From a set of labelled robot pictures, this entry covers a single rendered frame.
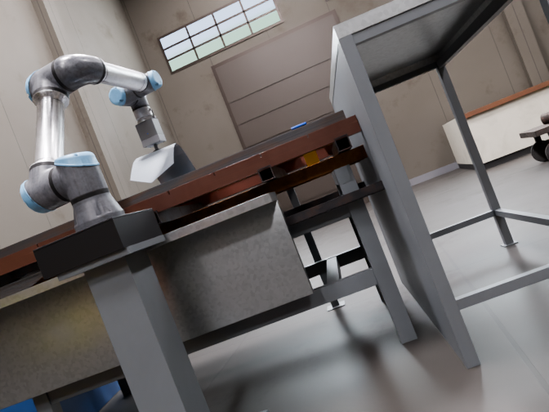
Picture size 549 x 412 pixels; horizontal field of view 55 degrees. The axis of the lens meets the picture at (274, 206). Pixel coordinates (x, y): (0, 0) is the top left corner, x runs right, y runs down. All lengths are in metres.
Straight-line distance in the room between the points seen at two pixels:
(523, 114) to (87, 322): 6.64
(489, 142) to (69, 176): 6.61
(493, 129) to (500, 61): 2.74
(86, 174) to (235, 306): 0.69
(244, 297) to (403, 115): 8.29
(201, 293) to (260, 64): 8.56
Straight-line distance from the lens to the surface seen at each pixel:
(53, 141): 1.83
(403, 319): 2.01
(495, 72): 10.23
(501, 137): 7.74
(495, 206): 2.93
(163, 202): 1.96
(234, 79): 10.34
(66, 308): 2.11
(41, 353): 2.20
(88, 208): 1.62
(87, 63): 1.94
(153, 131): 2.33
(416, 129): 9.95
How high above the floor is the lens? 0.65
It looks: level
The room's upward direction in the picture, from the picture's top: 21 degrees counter-clockwise
